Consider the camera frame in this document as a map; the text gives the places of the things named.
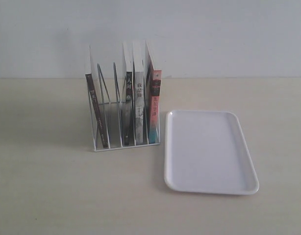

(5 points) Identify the clear acrylic book rack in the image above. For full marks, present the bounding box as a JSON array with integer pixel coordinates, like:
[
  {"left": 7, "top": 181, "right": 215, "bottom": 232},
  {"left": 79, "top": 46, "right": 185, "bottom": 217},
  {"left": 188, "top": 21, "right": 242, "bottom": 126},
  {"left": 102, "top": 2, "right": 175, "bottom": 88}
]
[{"left": 84, "top": 41, "right": 163, "bottom": 153}]

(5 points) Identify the pink teal spine book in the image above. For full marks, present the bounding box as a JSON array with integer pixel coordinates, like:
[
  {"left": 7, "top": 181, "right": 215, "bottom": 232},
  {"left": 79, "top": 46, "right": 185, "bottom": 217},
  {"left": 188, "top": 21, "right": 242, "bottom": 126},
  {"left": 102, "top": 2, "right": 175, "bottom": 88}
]
[{"left": 145, "top": 41, "right": 162, "bottom": 144}]

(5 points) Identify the grey white spine book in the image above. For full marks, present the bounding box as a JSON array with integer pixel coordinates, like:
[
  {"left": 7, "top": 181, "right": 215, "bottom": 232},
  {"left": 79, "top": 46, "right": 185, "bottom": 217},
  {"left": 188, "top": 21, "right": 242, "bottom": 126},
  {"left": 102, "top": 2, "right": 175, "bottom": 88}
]
[{"left": 132, "top": 41, "right": 145, "bottom": 145}]

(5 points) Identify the black spine book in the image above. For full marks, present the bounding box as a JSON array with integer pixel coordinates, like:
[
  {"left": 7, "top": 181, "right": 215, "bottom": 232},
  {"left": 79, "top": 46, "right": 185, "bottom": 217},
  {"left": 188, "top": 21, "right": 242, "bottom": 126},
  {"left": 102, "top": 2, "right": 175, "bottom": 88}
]
[{"left": 123, "top": 42, "right": 133, "bottom": 146}]

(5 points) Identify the dark brown spine book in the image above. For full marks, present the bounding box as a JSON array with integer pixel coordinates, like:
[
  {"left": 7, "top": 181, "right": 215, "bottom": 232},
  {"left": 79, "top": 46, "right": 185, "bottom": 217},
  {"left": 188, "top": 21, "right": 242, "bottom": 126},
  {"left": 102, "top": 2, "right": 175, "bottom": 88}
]
[{"left": 85, "top": 46, "right": 109, "bottom": 148}]

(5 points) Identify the white plastic tray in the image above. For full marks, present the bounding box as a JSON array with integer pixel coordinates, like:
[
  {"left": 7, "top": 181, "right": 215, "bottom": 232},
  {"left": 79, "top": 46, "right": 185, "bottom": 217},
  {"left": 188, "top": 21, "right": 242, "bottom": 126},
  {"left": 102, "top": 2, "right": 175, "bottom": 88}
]
[{"left": 164, "top": 110, "right": 259, "bottom": 195}]

